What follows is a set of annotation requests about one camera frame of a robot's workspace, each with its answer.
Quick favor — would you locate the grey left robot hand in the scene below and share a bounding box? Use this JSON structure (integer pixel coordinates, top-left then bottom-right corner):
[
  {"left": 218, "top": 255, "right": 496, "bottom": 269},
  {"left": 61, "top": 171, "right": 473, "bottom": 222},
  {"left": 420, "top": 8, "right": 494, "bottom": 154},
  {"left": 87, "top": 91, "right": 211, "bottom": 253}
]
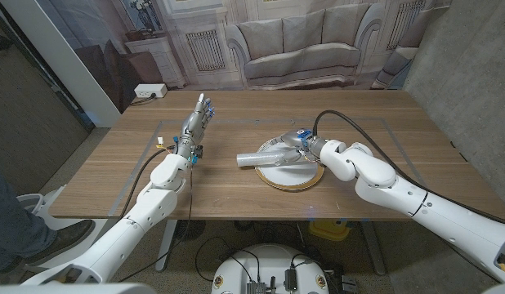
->
[{"left": 175, "top": 92, "right": 217, "bottom": 161}]

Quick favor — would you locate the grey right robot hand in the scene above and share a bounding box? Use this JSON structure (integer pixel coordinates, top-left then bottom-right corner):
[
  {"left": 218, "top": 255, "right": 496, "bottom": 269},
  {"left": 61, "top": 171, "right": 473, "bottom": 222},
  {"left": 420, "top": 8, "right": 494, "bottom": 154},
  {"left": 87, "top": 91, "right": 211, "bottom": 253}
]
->
[{"left": 274, "top": 129, "right": 327, "bottom": 167}]

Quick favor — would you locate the clear plastic wrap roll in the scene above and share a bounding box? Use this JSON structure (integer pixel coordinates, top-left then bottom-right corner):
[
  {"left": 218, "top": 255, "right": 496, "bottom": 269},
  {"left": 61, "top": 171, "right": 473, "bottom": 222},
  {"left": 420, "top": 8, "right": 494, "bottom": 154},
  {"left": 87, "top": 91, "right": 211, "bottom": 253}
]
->
[{"left": 235, "top": 150, "right": 297, "bottom": 168}]

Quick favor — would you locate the white gold-rimmed paper plate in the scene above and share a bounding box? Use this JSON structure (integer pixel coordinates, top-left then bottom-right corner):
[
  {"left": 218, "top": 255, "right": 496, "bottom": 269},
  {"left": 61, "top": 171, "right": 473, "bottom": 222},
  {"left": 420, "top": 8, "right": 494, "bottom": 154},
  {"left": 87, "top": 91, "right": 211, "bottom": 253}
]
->
[{"left": 254, "top": 136, "right": 326, "bottom": 192}]

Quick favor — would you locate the white power strip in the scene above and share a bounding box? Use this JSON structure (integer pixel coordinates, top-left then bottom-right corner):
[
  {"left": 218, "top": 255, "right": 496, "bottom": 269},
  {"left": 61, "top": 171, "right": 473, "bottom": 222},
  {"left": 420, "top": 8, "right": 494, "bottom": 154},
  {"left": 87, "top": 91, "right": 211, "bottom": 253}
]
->
[{"left": 133, "top": 83, "right": 168, "bottom": 99}]

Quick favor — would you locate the yellow object under table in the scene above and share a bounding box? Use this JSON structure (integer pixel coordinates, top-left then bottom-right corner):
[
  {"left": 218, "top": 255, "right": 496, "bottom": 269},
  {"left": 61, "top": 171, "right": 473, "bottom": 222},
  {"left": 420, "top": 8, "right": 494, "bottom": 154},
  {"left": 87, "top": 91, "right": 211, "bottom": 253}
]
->
[{"left": 308, "top": 219, "right": 351, "bottom": 242}]

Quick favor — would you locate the printed living room backdrop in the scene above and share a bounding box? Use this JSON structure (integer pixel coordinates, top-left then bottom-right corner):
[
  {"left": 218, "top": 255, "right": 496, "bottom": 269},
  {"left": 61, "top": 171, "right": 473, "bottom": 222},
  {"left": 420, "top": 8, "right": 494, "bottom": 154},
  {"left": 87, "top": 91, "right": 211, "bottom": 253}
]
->
[{"left": 35, "top": 0, "right": 454, "bottom": 114}]

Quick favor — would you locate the black round floor object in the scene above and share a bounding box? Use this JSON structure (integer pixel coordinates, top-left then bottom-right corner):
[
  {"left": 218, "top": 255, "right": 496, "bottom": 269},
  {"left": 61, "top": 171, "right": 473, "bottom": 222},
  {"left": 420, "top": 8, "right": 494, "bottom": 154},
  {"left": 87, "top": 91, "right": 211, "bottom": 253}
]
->
[{"left": 173, "top": 220, "right": 207, "bottom": 242}]

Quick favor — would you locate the white table leg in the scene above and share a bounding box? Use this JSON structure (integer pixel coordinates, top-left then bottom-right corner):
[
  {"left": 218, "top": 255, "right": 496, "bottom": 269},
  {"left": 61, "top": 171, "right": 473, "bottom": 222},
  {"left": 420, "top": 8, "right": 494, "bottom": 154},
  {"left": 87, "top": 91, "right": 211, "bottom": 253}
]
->
[
  {"left": 360, "top": 220, "right": 387, "bottom": 275},
  {"left": 154, "top": 219, "right": 178, "bottom": 273}
]

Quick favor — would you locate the white robot torso base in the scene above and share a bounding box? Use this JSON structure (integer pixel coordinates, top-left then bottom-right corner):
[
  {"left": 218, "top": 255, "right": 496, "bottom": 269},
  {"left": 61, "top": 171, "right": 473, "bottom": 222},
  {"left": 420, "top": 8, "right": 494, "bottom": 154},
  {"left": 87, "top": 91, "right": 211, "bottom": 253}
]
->
[{"left": 211, "top": 243, "right": 330, "bottom": 294}]

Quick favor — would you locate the small black electronics box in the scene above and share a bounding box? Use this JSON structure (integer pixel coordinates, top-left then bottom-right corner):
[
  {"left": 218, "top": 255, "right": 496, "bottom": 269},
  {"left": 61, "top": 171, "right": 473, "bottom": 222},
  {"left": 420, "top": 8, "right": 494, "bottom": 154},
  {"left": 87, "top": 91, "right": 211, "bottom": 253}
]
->
[{"left": 284, "top": 267, "right": 298, "bottom": 293}]

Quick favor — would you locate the grey finned electronics box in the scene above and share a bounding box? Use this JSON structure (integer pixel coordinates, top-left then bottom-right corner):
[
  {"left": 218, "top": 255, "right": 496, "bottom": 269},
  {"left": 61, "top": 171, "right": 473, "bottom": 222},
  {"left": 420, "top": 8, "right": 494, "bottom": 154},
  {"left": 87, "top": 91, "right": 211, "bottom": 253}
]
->
[{"left": 246, "top": 280, "right": 268, "bottom": 294}]

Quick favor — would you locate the person's dark shoe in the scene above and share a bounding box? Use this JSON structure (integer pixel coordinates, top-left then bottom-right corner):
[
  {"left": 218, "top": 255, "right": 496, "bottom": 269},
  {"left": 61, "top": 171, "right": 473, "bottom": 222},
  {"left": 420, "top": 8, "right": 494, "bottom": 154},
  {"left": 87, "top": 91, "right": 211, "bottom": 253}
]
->
[{"left": 0, "top": 219, "right": 96, "bottom": 274}]

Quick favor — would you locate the white chair base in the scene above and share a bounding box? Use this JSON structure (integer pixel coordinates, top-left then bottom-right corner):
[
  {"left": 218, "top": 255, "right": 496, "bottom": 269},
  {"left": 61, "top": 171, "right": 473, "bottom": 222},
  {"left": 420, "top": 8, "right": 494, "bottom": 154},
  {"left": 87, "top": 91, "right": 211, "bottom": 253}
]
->
[{"left": 13, "top": 184, "right": 106, "bottom": 232}]

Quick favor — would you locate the person's leg in jeans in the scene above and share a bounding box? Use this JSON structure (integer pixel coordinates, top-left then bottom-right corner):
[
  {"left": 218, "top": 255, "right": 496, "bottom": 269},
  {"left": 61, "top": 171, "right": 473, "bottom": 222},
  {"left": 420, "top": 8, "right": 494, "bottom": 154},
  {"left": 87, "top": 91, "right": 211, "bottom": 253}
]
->
[{"left": 0, "top": 171, "right": 57, "bottom": 273}]

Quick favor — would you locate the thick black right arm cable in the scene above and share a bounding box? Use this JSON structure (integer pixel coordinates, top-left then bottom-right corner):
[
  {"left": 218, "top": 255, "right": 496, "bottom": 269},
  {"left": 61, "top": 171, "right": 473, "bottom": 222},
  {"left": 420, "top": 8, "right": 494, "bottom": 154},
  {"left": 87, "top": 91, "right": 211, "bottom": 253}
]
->
[{"left": 311, "top": 109, "right": 505, "bottom": 228}]

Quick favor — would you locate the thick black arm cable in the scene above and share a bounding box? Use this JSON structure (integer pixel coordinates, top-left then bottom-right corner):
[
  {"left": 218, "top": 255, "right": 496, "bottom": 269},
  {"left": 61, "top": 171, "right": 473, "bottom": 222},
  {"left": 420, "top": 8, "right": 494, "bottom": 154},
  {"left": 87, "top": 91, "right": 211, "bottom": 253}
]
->
[
  {"left": 120, "top": 146, "right": 178, "bottom": 217},
  {"left": 311, "top": 109, "right": 505, "bottom": 228}
]

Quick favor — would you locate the black power strip cable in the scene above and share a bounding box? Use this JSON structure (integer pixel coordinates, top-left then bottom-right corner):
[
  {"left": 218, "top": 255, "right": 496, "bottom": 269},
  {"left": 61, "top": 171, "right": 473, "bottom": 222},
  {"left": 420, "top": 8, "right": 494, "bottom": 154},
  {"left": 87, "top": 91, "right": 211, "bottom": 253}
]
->
[{"left": 129, "top": 94, "right": 158, "bottom": 106}]

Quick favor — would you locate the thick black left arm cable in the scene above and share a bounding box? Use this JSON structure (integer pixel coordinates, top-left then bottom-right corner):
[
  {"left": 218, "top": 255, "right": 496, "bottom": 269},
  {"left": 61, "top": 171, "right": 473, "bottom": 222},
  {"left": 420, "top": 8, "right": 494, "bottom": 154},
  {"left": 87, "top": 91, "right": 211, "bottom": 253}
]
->
[{"left": 120, "top": 146, "right": 178, "bottom": 217}]

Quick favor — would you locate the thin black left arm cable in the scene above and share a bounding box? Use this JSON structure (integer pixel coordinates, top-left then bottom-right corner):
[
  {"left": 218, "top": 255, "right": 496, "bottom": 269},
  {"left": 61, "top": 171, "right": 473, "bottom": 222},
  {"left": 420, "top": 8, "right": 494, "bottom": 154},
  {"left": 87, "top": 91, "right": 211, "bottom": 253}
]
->
[{"left": 119, "top": 165, "right": 195, "bottom": 283}]

